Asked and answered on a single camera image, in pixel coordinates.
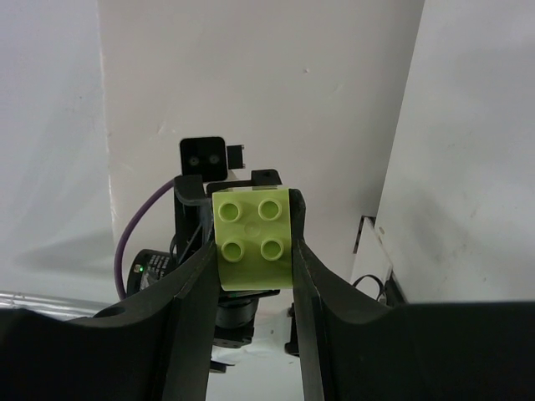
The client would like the green square lego brick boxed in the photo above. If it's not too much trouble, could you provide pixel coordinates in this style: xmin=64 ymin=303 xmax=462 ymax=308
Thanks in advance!
xmin=212 ymin=186 xmax=293 ymax=292

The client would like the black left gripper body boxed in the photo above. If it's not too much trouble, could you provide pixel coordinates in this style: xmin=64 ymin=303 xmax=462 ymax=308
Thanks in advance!
xmin=170 ymin=169 xmax=278 ymax=267

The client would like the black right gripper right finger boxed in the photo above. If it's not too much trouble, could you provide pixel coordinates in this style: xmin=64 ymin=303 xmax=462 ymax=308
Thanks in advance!
xmin=291 ymin=190 xmax=534 ymax=400

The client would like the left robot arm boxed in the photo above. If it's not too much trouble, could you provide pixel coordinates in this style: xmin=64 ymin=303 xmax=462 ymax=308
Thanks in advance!
xmin=114 ymin=169 xmax=282 ymax=350

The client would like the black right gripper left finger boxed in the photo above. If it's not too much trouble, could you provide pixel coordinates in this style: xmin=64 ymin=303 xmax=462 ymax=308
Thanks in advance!
xmin=1 ymin=243 xmax=220 ymax=400

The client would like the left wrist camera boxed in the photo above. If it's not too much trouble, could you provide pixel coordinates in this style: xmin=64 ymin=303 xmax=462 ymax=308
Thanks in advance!
xmin=179 ymin=136 xmax=244 ymax=182

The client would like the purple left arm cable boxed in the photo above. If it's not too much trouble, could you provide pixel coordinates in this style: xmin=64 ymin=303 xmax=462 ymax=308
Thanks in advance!
xmin=115 ymin=179 xmax=176 ymax=300

